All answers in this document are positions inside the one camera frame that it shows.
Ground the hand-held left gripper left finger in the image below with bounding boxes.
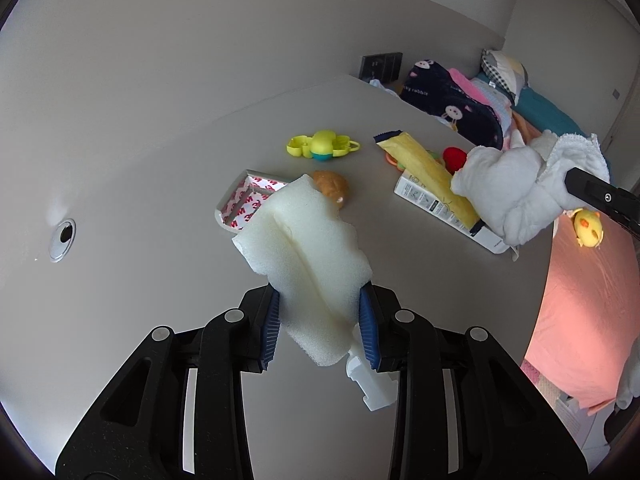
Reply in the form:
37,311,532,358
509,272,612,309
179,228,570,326
55,284,281,480

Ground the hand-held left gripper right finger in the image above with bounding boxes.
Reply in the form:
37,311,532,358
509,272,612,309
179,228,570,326
357,282,588,480

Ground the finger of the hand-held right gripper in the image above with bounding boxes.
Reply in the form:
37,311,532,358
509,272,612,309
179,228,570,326
564,166,640,233

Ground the white foam sheet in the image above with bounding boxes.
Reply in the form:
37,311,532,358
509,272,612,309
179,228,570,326
231,174,375,368

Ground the white cloth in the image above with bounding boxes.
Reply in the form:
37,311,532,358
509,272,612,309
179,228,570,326
450,130,612,247

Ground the white cardboard box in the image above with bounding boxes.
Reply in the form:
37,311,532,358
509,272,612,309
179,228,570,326
393,170,521,256

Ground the yellow snack packet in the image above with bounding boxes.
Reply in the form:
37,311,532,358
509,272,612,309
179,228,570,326
374,131,483,236

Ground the yellow chick plush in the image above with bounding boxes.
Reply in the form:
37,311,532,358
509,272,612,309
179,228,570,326
571,208,605,248

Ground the white plastic piece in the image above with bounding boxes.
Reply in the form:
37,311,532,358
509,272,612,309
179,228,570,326
345,322,398,411

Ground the teal cushion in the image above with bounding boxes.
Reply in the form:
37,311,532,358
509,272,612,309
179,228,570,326
475,72,593,138

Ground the pink bed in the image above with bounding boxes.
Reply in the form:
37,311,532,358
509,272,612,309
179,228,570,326
510,110,640,416

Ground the red heart toy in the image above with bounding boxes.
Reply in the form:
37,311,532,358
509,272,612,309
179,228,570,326
442,146,471,176

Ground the brown bread bun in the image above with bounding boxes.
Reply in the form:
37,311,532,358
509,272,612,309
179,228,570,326
311,170,350,211

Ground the patchwork pillow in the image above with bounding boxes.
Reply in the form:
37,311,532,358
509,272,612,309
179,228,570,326
481,49,530,107

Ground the pink fleece blanket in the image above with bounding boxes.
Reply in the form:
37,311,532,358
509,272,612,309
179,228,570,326
448,67,513,121

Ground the navy printed blanket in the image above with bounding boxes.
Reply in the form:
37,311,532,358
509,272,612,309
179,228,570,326
400,59,505,150

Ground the yellow green baby toy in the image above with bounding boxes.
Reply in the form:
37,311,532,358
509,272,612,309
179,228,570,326
286,130,362,162

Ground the desk cable grommet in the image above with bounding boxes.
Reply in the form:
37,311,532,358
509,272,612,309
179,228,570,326
49,218,77,263

